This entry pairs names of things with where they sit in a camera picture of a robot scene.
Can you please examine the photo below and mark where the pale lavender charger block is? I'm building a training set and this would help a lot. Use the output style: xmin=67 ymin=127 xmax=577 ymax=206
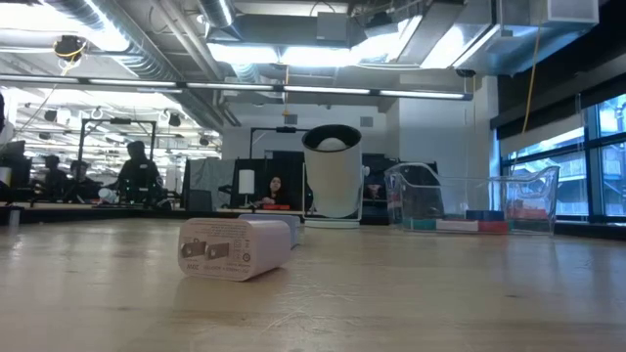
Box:
xmin=238 ymin=213 xmax=301 ymax=249

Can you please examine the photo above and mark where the teal wall charger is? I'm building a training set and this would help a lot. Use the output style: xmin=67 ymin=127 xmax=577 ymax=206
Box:
xmin=400 ymin=217 xmax=437 ymax=232

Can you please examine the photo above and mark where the green white USB charger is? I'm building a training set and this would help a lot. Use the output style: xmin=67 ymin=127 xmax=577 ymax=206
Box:
xmin=434 ymin=219 xmax=479 ymax=233

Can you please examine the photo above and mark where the red wall charger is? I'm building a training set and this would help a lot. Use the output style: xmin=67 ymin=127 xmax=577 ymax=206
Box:
xmin=477 ymin=220 xmax=511 ymax=234

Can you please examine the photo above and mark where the white spotlight lamp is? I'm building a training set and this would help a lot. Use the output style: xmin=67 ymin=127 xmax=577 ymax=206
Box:
xmin=300 ymin=123 xmax=371 ymax=230

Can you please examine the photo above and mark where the person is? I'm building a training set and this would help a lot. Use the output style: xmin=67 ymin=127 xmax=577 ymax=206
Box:
xmin=116 ymin=140 xmax=165 ymax=204
xmin=67 ymin=159 xmax=99 ymax=199
xmin=41 ymin=154 xmax=66 ymax=197
xmin=258 ymin=175 xmax=294 ymax=207

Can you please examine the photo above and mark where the small white table lamp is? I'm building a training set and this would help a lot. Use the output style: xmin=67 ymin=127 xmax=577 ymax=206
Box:
xmin=238 ymin=168 xmax=256 ymax=209

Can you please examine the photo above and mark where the grey cloth partition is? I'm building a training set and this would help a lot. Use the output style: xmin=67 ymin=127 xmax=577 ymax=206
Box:
xmin=183 ymin=156 xmax=236 ymax=211

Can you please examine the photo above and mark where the clear plastic bin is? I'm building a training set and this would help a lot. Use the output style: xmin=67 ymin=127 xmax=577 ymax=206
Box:
xmin=383 ymin=161 xmax=561 ymax=237

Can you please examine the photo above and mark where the white plug charger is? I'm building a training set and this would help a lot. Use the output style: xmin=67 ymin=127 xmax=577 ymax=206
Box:
xmin=176 ymin=217 xmax=293 ymax=283

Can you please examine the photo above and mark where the black ceiling-mounted device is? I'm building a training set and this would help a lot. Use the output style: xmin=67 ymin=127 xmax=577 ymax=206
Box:
xmin=52 ymin=33 xmax=88 ymax=63

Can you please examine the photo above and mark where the black background rig frame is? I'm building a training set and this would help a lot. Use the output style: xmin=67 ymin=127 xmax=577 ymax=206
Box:
xmin=248 ymin=125 xmax=312 ymax=160
xmin=77 ymin=116 xmax=158 ymax=197

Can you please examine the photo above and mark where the ribbed silver ventilation duct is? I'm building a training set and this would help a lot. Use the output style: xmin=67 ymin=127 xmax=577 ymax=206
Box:
xmin=43 ymin=0 xmax=187 ymax=82

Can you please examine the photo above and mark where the yellow hanging cable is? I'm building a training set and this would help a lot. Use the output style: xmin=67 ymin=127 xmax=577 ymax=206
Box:
xmin=520 ymin=28 xmax=542 ymax=136

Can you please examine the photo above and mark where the white rectangular ceiling duct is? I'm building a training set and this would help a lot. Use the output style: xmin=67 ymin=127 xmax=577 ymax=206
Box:
xmin=452 ymin=0 xmax=601 ymax=74

